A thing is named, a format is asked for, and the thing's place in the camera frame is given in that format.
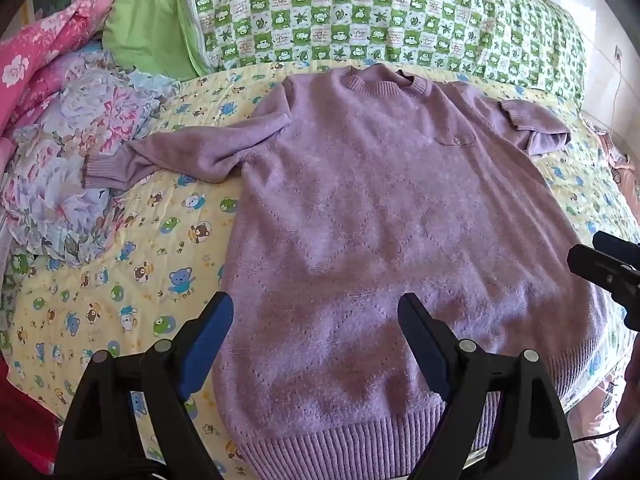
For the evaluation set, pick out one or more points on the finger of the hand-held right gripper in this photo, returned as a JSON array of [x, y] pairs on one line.
[[615, 247], [600, 265]]

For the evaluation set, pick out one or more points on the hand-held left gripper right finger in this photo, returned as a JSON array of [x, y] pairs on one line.
[[425, 345]]

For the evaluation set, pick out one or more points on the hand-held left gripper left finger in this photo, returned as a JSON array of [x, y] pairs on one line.
[[207, 340]]

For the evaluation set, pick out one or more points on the purple knit sweater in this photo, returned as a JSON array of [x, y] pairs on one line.
[[375, 210]]

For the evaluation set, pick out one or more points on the pink patterned cloth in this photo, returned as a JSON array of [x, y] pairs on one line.
[[625, 175]]

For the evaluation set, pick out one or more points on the yellow bear print bedsheet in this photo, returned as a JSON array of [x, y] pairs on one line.
[[150, 240]]

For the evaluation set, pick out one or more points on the red cloth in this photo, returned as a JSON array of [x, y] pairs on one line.
[[25, 420]]

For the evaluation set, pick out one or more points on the blue pink floral blanket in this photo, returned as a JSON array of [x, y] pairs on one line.
[[75, 160]]

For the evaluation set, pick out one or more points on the plain green pillow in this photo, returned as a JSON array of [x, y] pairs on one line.
[[150, 20]]

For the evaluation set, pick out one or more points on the white wall outlet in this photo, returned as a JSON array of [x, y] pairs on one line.
[[618, 53]]

